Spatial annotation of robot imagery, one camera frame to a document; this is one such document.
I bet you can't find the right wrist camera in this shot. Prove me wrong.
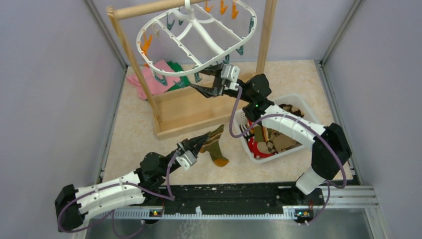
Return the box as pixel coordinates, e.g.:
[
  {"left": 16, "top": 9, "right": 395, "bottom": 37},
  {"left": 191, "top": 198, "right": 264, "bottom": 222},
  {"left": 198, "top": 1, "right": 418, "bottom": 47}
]
[{"left": 220, "top": 64, "right": 240, "bottom": 83}]

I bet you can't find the tan ribbed sock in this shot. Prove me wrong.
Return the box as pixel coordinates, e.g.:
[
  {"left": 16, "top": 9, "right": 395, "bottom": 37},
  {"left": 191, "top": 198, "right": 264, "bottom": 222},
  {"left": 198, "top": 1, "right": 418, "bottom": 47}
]
[{"left": 270, "top": 130, "right": 301, "bottom": 153}]

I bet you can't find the pink cloth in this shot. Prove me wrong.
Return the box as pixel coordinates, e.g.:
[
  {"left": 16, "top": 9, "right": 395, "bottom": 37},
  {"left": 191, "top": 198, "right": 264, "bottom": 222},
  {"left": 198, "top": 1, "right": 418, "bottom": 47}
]
[{"left": 126, "top": 60, "right": 190, "bottom": 100}]

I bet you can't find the white plastic laundry basket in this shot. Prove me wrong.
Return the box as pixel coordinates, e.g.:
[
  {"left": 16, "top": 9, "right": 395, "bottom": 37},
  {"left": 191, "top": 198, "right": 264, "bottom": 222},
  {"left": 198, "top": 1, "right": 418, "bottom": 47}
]
[{"left": 232, "top": 93, "right": 320, "bottom": 163}]

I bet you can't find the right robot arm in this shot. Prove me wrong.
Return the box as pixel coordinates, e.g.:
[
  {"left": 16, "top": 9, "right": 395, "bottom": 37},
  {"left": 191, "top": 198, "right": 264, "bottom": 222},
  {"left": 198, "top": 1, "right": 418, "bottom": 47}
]
[{"left": 190, "top": 63, "right": 352, "bottom": 205}]

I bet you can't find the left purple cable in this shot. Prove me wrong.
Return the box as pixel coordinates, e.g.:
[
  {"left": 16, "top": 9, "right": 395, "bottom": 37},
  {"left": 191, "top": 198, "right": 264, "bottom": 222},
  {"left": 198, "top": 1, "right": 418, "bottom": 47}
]
[{"left": 57, "top": 150, "right": 180, "bottom": 239}]

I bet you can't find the olive striped sock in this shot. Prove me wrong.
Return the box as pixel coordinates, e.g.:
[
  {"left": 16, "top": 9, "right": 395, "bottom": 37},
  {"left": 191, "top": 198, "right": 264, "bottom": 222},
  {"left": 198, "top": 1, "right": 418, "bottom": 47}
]
[{"left": 207, "top": 124, "right": 229, "bottom": 167}]

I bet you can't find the green cloth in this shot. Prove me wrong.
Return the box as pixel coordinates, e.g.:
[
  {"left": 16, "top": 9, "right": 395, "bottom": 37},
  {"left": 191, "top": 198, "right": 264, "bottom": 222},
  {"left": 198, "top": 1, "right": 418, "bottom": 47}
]
[{"left": 166, "top": 61, "right": 192, "bottom": 92}]

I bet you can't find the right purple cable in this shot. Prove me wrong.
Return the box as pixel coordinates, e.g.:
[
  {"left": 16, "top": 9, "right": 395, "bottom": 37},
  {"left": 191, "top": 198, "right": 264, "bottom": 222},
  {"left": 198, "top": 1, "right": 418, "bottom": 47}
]
[{"left": 229, "top": 85, "right": 347, "bottom": 225}]

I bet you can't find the white oval clip hanger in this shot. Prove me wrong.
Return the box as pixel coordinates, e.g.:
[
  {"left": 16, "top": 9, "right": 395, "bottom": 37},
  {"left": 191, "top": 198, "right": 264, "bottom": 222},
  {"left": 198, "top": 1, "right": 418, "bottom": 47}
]
[{"left": 136, "top": 0, "right": 257, "bottom": 85}]

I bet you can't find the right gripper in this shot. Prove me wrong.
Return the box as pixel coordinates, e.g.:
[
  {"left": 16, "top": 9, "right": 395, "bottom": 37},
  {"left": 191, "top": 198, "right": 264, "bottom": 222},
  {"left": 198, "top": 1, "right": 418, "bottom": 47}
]
[{"left": 188, "top": 64, "right": 253, "bottom": 104}]

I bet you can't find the argyle brown sock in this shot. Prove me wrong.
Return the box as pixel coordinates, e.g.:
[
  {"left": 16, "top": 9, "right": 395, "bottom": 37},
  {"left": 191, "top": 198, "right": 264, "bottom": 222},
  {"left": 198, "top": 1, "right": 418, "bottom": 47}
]
[{"left": 263, "top": 140, "right": 278, "bottom": 155}]

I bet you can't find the red white striped sock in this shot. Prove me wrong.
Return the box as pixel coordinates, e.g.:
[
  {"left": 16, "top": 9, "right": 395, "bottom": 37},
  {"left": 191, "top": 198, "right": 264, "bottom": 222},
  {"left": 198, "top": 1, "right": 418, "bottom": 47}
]
[{"left": 244, "top": 124, "right": 274, "bottom": 159}]

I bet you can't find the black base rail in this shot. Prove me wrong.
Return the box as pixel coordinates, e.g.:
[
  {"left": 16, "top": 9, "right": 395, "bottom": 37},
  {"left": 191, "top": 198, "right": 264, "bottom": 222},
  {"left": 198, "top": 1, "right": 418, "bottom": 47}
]
[{"left": 143, "top": 182, "right": 327, "bottom": 223}]

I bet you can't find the wooden hanger rack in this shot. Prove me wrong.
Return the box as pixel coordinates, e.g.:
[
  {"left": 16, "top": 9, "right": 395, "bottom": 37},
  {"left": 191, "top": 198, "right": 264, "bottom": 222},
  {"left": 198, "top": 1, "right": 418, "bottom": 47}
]
[{"left": 106, "top": 0, "right": 278, "bottom": 140}]

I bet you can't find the purple cable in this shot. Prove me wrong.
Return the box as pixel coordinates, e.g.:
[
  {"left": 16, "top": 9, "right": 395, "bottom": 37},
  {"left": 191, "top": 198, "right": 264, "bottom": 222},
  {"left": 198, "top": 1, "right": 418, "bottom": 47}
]
[
  {"left": 57, "top": 150, "right": 180, "bottom": 239},
  {"left": 229, "top": 85, "right": 347, "bottom": 225}
]

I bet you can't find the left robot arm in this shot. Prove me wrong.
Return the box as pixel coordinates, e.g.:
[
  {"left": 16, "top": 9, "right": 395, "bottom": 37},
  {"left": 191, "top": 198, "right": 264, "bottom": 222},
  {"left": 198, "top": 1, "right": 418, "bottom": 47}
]
[{"left": 54, "top": 132, "right": 210, "bottom": 233}]

